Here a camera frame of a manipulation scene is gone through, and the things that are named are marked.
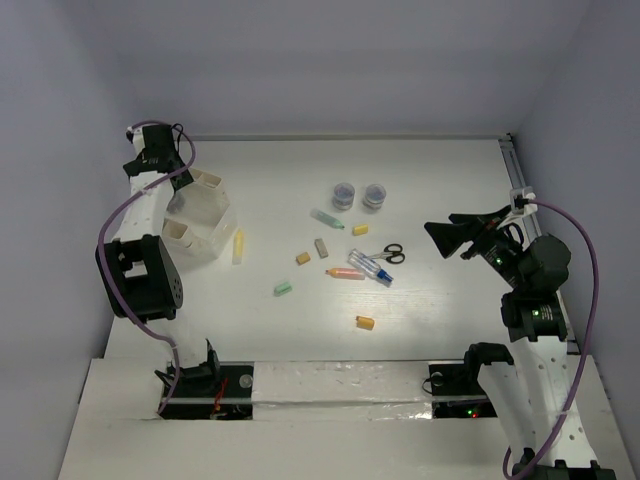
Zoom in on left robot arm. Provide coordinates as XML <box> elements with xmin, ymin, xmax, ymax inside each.
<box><xmin>95</xmin><ymin>120</ymin><xmax>196</xmax><ymax>411</ymax></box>

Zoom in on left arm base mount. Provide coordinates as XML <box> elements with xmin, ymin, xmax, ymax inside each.
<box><xmin>160</xmin><ymin>363</ymin><xmax>254</xmax><ymax>421</ymax></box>

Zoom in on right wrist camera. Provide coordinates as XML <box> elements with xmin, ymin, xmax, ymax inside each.
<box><xmin>506</xmin><ymin>186</ymin><xmax>538</xmax><ymax>220</ymax></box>

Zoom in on clear jar purple contents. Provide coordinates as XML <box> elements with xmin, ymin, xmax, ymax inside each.
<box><xmin>167</xmin><ymin>191</ymin><xmax>186</xmax><ymax>214</ymax></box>

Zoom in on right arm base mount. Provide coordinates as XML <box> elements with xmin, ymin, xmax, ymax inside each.
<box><xmin>422</xmin><ymin>363</ymin><xmax>497</xmax><ymax>419</ymax></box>

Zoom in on grey worn eraser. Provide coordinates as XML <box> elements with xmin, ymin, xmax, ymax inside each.
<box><xmin>314</xmin><ymin>238</ymin><xmax>328</xmax><ymax>259</ymax></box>

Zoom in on yellow eraser block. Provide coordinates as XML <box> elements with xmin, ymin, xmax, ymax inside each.
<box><xmin>295</xmin><ymin>252</ymin><xmax>311</xmax><ymax>265</ymax></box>

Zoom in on cream divided box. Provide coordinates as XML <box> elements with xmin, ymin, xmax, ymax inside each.
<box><xmin>185</xmin><ymin>168</ymin><xmax>223</xmax><ymax>191</ymax></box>
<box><xmin>162</xmin><ymin>219</ymin><xmax>197</xmax><ymax>249</ymax></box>

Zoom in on clear jar blue beads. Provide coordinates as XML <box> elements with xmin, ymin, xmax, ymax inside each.
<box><xmin>332</xmin><ymin>182</ymin><xmax>355</xmax><ymax>210</ymax></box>

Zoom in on yellow marker cap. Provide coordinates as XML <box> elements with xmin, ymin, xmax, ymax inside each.
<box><xmin>352</xmin><ymin>224</ymin><xmax>369</xmax><ymax>236</ymax></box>

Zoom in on green marker cap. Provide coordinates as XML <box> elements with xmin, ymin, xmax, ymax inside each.
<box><xmin>273</xmin><ymin>282</ymin><xmax>292</xmax><ymax>297</ymax></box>

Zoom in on cream divided box rear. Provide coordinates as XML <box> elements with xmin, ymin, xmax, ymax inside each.
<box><xmin>185</xmin><ymin>168</ymin><xmax>223</xmax><ymax>191</ymax></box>

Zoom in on yellow highlighter marker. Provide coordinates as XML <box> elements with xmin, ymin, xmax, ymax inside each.
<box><xmin>232</xmin><ymin>228</ymin><xmax>245</xmax><ymax>265</ymax></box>

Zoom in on clear organizer bin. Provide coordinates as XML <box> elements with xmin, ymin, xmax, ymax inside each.
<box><xmin>163</xmin><ymin>181</ymin><xmax>238</xmax><ymax>261</ymax></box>

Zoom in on cream divided box front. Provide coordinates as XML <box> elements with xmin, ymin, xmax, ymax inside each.
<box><xmin>162</xmin><ymin>219</ymin><xmax>197</xmax><ymax>249</ymax></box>

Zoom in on black handled scissors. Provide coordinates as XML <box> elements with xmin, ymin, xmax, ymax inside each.
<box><xmin>369</xmin><ymin>243</ymin><xmax>406</xmax><ymax>265</ymax></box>

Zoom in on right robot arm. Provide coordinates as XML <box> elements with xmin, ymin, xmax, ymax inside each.
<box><xmin>424</xmin><ymin>196</ymin><xmax>616</xmax><ymax>479</ymax></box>

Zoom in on orange highlighter marker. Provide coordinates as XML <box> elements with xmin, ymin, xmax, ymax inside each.
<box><xmin>325</xmin><ymin>268</ymin><xmax>365</xmax><ymax>280</ymax></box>

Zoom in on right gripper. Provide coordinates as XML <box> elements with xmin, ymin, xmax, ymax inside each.
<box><xmin>423</xmin><ymin>204</ymin><xmax>528</xmax><ymax>290</ymax></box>

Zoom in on green highlighter marker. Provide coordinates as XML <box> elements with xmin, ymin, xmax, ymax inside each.
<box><xmin>310</xmin><ymin>209</ymin><xmax>345</xmax><ymax>230</ymax></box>

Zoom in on aluminium side rail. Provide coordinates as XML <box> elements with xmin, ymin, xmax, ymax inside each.
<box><xmin>499</xmin><ymin>134</ymin><xmax>579</xmax><ymax>351</ymax></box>

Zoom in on orange marker cap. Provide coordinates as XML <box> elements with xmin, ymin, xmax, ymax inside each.
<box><xmin>355</xmin><ymin>316</ymin><xmax>375</xmax><ymax>331</ymax></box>

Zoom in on clear jar dark beads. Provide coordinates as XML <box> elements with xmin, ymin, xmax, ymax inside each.
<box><xmin>363</xmin><ymin>184</ymin><xmax>387</xmax><ymax>210</ymax></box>

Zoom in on clear spray bottle blue cap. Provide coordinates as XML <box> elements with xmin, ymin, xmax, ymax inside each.
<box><xmin>348</xmin><ymin>249</ymin><xmax>393</xmax><ymax>286</ymax></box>

